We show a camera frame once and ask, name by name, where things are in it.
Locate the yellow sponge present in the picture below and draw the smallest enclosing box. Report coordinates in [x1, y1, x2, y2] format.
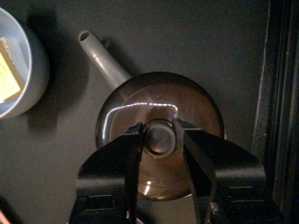
[0, 36, 31, 103]

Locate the dark pan with grey handle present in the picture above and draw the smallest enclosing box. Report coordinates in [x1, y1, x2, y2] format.
[78, 30, 227, 202]

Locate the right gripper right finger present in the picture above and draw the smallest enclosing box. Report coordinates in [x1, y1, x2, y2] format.
[173, 117, 286, 224]

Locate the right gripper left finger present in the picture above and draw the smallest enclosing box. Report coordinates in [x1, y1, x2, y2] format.
[70, 122, 146, 224]

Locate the dark glass pot lid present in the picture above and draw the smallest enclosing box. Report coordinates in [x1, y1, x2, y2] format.
[102, 84, 225, 201]

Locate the blue bowl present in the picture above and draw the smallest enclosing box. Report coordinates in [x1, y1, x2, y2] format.
[0, 7, 52, 121]

